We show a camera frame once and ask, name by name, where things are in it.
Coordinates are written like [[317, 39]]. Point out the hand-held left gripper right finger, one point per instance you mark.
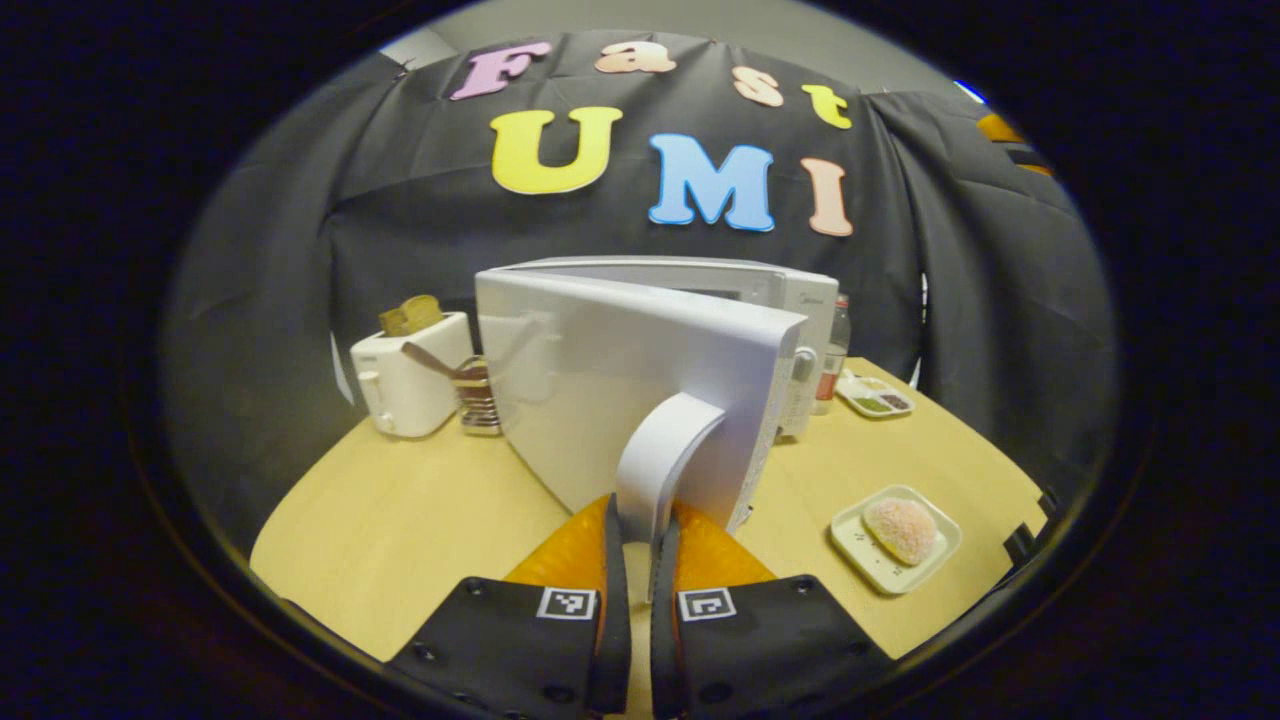
[[665, 640]]

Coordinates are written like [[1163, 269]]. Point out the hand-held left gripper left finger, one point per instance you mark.
[[615, 620]]

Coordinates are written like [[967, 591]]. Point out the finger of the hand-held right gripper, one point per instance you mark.
[[1000, 128]]

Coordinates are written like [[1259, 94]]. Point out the white microwave oven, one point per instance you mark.
[[600, 380]]

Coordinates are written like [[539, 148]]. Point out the round sugared bun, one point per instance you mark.
[[900, 530]]

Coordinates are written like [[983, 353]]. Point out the small white square plate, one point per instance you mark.
[[860, 545]]

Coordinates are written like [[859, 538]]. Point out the clear bottle with red label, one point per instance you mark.
[[832, 360]]

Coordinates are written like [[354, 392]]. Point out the white divided dish of beans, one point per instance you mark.
[[875, 397]]

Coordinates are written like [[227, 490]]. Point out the white toaster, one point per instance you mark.
[[410, 390]]

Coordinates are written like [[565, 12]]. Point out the brown wooden spoon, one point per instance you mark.
[[430, 360]]

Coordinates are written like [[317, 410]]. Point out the brown bread slice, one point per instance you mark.
[[412, 315]]

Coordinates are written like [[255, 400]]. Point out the black backdrop cloth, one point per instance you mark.
[[400, 220]]

